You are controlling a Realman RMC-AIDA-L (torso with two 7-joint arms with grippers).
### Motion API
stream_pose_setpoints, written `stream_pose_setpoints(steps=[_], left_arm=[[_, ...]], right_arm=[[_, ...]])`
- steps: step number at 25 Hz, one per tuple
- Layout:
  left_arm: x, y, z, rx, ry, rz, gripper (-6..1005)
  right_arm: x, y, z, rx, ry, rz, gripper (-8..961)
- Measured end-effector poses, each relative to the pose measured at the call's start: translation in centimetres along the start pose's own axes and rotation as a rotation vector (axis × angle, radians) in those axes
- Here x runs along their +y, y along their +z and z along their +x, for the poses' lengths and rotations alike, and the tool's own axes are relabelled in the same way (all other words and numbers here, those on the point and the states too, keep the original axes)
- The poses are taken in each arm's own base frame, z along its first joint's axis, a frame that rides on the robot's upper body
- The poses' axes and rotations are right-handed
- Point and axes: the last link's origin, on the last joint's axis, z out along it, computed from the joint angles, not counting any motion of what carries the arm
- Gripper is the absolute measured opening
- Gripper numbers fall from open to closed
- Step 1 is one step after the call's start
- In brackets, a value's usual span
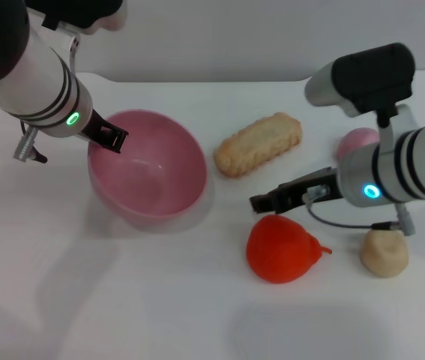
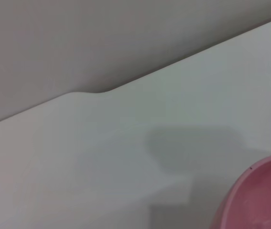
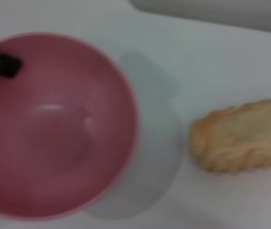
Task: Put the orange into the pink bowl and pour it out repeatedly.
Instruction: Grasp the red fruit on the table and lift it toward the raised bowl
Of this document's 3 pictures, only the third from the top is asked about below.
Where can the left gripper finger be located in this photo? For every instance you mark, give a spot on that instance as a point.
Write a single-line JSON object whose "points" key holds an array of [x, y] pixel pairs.
{"points": [[0, 65]]}

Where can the pink plastic bowl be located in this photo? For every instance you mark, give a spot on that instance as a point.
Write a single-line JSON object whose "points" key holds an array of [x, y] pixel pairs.
{"points": [[54, 143]]}

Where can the long golden bread loaf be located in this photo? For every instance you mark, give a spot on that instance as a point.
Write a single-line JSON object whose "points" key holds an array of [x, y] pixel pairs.
{"points": [[242, 136]]}

